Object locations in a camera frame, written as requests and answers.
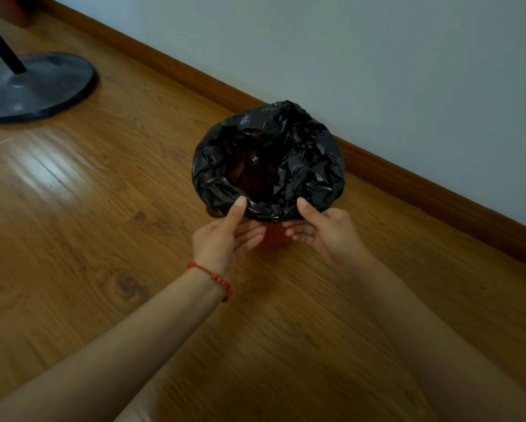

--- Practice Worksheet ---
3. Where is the person's right hand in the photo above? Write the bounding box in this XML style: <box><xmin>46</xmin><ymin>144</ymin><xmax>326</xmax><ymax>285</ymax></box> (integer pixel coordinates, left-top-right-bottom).
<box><xmin>282</xmin><ymin>197</ymin><xmax>374</xmax><ymax>271</ymax></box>

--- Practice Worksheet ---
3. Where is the person's left hand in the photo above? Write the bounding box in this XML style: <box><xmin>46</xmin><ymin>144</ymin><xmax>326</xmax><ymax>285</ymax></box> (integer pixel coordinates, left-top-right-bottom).
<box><xmin>192</xmin><ymin>196</ymin><xmax>268</xmax><ymax>283</ymax></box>

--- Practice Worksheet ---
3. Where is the black plastic garbage bag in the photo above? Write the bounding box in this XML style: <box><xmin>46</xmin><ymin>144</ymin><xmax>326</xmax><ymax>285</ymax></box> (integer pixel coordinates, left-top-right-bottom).
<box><xmin>192</xmin><ymin>100</ymin><xmax>346</xmax><ymax>223</ymax></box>

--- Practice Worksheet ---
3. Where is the person's left forearm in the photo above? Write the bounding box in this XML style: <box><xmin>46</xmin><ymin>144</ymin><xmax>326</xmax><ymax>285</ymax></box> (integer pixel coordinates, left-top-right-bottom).
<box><xmin>0</xmin><ymin>266</ymin><xmax>230</xmax><ymax>422</ymax></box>

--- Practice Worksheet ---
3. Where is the person's right forearm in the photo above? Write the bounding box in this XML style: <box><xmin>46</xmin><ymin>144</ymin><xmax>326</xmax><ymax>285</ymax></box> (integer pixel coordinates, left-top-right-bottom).
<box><xmin>340</xmin><ymin>252</ymin><xmax>526</xmax><ymax>422</ymax></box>

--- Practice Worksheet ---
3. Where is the red-brown trash bin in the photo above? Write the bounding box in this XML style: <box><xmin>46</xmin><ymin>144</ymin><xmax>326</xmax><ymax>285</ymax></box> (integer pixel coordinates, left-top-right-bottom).
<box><xmin>206</xmin><ymin>129</ymin><xmax>296</xmax><ymax>249</ymax></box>

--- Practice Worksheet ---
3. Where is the brown wooden baseboard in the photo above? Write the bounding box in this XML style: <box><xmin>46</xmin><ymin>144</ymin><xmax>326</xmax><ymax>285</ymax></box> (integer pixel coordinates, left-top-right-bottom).
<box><xmin>38</xmin><ymin>0</ymin><xmax>526</xmax><ymax>274</ymax></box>

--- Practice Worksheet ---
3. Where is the round black stand base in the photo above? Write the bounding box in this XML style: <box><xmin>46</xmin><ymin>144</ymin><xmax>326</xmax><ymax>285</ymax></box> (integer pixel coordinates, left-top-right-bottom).
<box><xmin>0</xmin><ymin>52</ymin><xmax>99</xmax><ymax>125</ymax></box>

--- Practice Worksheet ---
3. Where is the black stand pole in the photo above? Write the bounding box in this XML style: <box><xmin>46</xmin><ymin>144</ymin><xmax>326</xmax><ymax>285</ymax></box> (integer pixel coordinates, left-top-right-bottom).
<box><xmin>0</xmin><ymin>13</ymin><xmax>28</xmax><ymax>75</ymax></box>

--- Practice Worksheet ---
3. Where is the red-brown wooden furniture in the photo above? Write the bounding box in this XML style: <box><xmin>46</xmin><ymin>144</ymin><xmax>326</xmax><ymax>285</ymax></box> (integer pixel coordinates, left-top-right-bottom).
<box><xmin>0</xmin><ymin>0</ymin><xmax>48</xmax><ymax>29</ymax></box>

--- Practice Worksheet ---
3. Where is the red string bracelet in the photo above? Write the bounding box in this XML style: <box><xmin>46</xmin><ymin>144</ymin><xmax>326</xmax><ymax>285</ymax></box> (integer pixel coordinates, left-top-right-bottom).
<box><xmin>187</xmin><ymin>261</ymin><xmax>234</xmax><ymax>303</ymax></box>

